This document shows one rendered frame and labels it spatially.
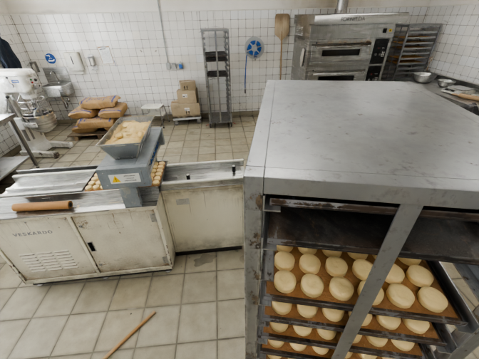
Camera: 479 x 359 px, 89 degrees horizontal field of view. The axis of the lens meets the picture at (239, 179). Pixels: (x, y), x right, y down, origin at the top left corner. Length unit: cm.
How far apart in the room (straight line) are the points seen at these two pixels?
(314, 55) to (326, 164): 472
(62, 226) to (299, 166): 209
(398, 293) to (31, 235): 235
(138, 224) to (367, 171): 188
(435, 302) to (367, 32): 504
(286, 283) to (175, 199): 164
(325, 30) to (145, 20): 336
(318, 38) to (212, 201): 376
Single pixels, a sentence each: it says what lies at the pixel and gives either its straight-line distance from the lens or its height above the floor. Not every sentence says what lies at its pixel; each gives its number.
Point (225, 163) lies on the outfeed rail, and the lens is 227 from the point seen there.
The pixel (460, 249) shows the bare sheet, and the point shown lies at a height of 167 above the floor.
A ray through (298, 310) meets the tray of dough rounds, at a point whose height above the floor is 141.
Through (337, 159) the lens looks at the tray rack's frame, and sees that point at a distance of 42.
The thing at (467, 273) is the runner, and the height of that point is 158.
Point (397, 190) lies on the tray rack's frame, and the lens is 39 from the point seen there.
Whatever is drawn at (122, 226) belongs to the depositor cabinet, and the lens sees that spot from 216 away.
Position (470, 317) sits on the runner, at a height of 151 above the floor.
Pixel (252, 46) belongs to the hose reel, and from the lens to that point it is 571.
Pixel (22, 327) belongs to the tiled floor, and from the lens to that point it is 283.
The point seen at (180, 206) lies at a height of 66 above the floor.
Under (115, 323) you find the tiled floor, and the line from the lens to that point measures 246.
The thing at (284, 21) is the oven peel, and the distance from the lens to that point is 590.
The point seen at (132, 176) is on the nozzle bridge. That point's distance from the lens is 182.
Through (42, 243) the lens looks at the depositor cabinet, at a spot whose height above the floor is 55.
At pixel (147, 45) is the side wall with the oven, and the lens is 595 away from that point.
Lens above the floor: 201
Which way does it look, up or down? 34 degrees down
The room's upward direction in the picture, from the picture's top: 1 degrees counter-clockwise
